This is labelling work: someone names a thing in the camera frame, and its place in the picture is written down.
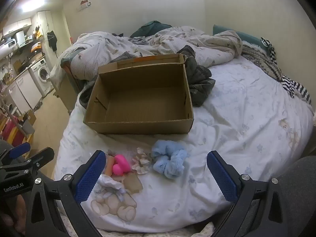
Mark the blue fluffy scrunchie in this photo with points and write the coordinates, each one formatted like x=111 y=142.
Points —
x=167 y=163

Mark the dark camouflage garment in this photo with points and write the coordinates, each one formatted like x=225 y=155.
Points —
x=86 y=95
x=200 y=84

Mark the tan foam cylinder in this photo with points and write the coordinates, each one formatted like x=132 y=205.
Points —
x=110 y=166

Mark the patterned knit blanket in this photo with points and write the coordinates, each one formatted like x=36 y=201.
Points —
x=261 y=59

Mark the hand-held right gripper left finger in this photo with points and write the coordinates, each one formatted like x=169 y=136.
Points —
x=88 y=177

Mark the beige floral scrunchie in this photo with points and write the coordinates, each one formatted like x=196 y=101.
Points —
x=142 y=163

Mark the black hanging garment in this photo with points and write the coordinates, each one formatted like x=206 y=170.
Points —
x=52 y=40

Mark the white kitchen appliance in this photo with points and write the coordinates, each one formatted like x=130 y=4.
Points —
x=9 y=43

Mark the grey bin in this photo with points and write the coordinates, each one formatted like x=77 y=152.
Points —
x=27 y=126

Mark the white wall cabinets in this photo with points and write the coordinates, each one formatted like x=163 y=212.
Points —
x=17 y=26

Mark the black white striped cloth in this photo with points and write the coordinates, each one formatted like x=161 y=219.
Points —
x=296 y=87

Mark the white washing machine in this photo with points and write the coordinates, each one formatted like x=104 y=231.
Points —
x=43 y=75

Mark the small wall ornament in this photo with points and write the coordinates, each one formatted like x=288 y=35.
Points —
x=85 y=4

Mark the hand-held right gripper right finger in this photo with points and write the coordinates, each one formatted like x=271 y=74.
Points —
x=222 y=177

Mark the striped beige blanket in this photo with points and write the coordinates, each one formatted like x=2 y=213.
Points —
x=172 y=39

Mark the person's grey pants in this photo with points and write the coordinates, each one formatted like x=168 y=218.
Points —
x=303 y=177

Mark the wooden bedside cabinet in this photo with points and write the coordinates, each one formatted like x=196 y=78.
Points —
x=65 y=93

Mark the teal pillow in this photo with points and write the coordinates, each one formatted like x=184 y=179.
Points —
x=249 y=38

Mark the white floor cabinets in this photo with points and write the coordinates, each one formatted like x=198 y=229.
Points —
x=24 y=91

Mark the white bear print bed sheet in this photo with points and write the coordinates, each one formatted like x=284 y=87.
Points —
x=246 y=128

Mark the red yellow plastic rack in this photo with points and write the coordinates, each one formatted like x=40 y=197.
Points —
x=9 y=129

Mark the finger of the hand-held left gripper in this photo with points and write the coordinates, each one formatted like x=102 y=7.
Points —
x=42 y=156
x=21 y=150

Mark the cardboard box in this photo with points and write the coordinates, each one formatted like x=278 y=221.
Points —
x=138 y=126

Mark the tall white cabinet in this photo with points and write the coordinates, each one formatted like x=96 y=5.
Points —
x=45 y=19

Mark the dark teal cushion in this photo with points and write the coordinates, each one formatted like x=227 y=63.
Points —
x=150 y=27

